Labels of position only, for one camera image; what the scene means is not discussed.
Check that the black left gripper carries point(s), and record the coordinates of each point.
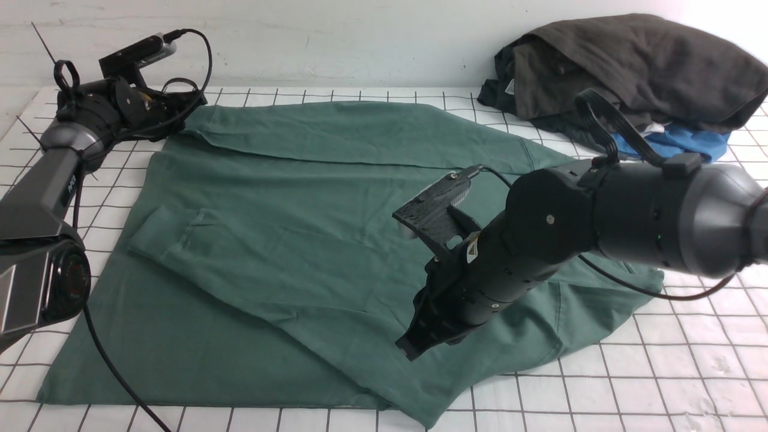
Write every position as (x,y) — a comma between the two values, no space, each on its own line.
(147,110)

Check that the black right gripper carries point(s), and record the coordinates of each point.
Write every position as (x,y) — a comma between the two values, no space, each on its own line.
(492,270)

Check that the green long-sleeved shirt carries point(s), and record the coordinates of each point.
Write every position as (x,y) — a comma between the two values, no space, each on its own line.
(261,267)

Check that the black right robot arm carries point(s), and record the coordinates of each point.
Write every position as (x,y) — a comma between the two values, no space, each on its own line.
(630,204)

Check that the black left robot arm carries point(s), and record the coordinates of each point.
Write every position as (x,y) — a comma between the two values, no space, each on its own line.
(46,276)

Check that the dark green garment under pile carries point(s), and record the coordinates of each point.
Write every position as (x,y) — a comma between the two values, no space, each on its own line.
(499,94)

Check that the blue garment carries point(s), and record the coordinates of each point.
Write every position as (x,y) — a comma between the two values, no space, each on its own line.
(677,139)

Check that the dark grey-brown garment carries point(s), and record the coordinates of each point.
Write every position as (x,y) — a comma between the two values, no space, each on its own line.
(652,68)

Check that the white grid-pattern table cloth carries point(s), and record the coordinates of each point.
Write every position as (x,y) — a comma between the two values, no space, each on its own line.
(676,366)

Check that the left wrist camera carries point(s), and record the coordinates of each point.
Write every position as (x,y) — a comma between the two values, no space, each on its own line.
(127,62)

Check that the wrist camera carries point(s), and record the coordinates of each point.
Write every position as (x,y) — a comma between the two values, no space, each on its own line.
(127,62)
(432,215)

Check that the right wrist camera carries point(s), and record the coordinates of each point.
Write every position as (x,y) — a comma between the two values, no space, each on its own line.
(432,215)

